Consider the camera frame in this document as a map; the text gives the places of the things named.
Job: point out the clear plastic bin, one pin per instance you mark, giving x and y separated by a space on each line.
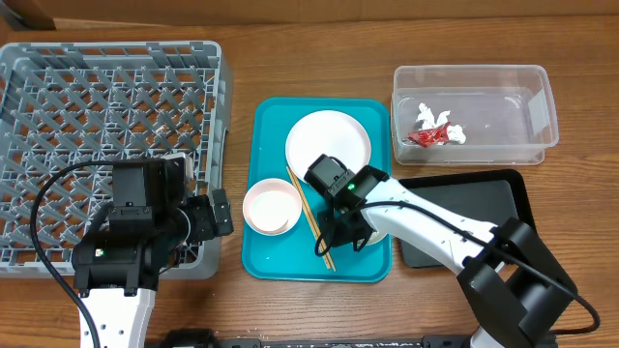
507 113

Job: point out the pink round plate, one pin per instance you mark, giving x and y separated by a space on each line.
327 132

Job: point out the pink plastic bowl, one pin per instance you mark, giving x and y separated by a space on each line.
268 185

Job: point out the grey bowl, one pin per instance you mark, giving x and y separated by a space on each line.
376 237

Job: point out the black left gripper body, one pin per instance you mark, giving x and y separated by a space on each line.
189 222

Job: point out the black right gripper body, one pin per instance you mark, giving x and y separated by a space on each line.
339 222

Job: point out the black rail at table edge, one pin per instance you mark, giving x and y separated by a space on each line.
206 338

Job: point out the teal plastic tray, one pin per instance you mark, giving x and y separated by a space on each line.
290 256

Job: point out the black plastic tray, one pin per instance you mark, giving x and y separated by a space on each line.
492 196

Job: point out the white paper cup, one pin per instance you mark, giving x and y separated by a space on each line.
271 211

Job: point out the red foil sauce packet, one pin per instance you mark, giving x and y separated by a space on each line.
429 137

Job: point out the grey dishwasher rack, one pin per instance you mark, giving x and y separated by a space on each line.
68 110

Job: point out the white tissue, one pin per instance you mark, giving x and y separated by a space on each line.
427 120

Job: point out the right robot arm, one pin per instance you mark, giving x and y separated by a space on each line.
514 285

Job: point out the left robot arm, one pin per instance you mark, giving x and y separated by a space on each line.
118 285

